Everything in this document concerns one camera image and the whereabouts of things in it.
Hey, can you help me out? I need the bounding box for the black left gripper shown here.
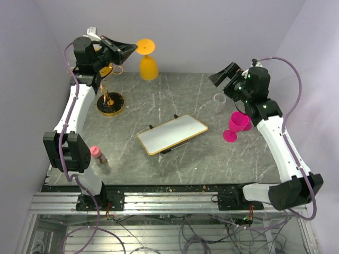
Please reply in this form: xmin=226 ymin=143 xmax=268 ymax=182
xmin=94 ymin=36 xmax=139 ymax=71

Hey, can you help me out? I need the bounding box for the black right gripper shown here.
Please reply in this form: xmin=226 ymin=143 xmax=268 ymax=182
xmin=209 ymin=62 xmax=252 ymax=104

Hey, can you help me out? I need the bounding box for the clear wine glass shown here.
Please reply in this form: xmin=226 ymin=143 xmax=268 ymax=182
xmin=211 ymin=93 xmax=227 ymax=120

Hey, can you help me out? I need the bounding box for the yellow wine glass front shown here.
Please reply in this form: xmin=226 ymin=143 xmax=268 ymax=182
xmin=136 ymin=39 xmax=158 ymax=81

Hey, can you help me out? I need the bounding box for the yellow wine glass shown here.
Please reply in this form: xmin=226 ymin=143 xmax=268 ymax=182
xmin=94 ymin=44 xmax=113 ymax=78
xmin=136 ymin=39 xmax=158 ymax=81

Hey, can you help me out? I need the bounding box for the pink wine glass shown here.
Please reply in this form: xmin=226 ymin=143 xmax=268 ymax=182
xmin=223 ymin=112 xmax=250 ymax=142
xmin=243 ymin=121 xmax=252 ymax=131

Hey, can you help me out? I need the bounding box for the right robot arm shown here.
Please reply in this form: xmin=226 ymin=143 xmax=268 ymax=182
xmin=209 ymin=61 xmax=324 ymax=211

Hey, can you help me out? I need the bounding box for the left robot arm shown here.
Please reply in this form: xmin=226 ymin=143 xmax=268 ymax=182
xmin=43 ymin=35 xmax=137 ymax=210

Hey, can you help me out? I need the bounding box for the yellow wine glass rear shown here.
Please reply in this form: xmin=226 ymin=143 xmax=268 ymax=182
xmin=94 ymin=44 xmax=113 ymax=78

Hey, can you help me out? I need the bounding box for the small bottle pink cap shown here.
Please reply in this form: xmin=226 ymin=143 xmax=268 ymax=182
xmin=90 ymin=146 xmax=108 ymax=165

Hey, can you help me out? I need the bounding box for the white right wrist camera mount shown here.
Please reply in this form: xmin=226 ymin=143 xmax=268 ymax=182
xmin=251 ymin=59 xmax=263 ymax=68

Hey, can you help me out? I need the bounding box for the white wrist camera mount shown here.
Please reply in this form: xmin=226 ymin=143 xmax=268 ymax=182
xmin=83 ymin=26 xmax=102 ymax=42
xmin=251 ymin=59 xmax=263 ymax=68

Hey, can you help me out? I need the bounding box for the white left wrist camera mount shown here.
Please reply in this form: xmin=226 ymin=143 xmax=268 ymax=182
xmin=83 ymin=26 xmax=102 ymax=42

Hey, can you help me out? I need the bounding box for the gold wire wine glass rack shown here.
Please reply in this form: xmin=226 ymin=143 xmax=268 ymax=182
xmin=96 ymin=64 xmax=126 ymax=116

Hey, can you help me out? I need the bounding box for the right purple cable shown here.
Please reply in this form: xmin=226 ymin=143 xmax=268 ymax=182
xmin=261 ymin=57 xmax=318 ymax=230

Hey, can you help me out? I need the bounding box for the purple cable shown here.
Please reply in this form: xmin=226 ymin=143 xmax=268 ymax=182
xmin=261 ymin=57 xmax=318 ymax=230
xmin=58 ymin=42 xmax=125 ymax=254

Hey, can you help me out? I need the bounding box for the white tablet yellow frame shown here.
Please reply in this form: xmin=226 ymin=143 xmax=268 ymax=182
xmin=138 ymin=114 xmax=208 ymax=156

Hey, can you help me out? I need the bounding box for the black wire tablet stand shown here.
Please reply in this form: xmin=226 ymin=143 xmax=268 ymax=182
xmin=148 ymin=114 xmax=189 ymax=154

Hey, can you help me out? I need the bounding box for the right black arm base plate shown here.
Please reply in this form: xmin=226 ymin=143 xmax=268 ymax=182
xmin=210 ymin=184 xmax=264 ymax=211

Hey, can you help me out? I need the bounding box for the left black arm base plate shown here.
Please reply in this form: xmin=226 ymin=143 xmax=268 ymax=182
xmin=75 ymin=189 xmax=125 ymax=212

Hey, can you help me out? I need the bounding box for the cable tangle under table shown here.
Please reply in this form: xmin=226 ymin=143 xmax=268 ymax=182
xmin=60 ymin=208 xmax=292 ymax=254

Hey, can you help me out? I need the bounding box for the aluminium mounting rail frame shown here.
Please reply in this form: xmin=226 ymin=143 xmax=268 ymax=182
xmin=15 ymin=190 xmax=318 ymax=254

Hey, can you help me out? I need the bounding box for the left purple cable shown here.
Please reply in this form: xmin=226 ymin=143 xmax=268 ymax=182
xmin=58 ymin=42 xmax=125 ymax=254

